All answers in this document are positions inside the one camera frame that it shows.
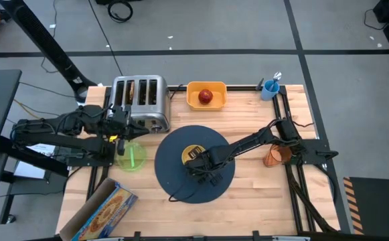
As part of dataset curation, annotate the green translucent plate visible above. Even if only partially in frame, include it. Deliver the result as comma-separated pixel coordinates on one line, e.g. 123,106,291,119
115,141,148,173

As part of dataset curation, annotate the black stand leg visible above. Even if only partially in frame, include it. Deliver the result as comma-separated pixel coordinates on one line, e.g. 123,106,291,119
0,0,98,103

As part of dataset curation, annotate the silver four-slot toaster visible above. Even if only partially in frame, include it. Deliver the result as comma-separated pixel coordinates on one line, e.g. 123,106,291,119
108,74,171,134

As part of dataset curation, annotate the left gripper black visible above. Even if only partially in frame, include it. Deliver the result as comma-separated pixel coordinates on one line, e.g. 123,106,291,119
105,104,150,139

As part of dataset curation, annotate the blue patterned bowl yellow inside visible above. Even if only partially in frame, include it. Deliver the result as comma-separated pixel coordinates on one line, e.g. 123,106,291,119
181,144,207,165

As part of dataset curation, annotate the yellow plastic tray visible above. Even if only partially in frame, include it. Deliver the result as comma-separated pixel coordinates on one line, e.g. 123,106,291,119
186,81,228,112

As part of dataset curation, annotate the round dark woven placemat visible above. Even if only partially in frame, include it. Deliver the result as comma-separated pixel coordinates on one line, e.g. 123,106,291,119
154,125,236,204

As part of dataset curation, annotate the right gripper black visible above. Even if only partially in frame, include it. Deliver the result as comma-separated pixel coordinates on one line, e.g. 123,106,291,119
183,149,227,177

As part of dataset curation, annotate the blue cereal box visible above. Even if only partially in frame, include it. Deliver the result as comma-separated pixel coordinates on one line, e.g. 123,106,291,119
59,177,139,241

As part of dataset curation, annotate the coiled black cable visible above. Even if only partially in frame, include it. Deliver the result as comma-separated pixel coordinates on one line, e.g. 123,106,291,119
106,0,134,23

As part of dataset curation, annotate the red apple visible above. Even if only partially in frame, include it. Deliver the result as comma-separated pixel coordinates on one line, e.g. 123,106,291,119
198,88,214,105

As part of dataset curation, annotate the black mat with striped edges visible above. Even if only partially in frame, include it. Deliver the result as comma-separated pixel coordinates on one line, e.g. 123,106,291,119
343,176,389,235

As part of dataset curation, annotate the white paper sheet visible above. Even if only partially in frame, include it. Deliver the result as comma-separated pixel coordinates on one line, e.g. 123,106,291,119
13,143,56,180

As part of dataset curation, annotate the orange faceted tumbler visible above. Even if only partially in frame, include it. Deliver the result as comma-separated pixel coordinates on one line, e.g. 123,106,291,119
262,144,294,168

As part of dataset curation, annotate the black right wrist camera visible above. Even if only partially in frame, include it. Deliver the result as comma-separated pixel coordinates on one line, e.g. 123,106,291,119
207,172,224,187

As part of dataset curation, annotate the blue plastic cup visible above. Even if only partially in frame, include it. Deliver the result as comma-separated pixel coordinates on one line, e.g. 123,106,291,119
260,79,281,102

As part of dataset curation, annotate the black aluminium table frame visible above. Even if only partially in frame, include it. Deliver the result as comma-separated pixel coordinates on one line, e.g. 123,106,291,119
80,85,342,241

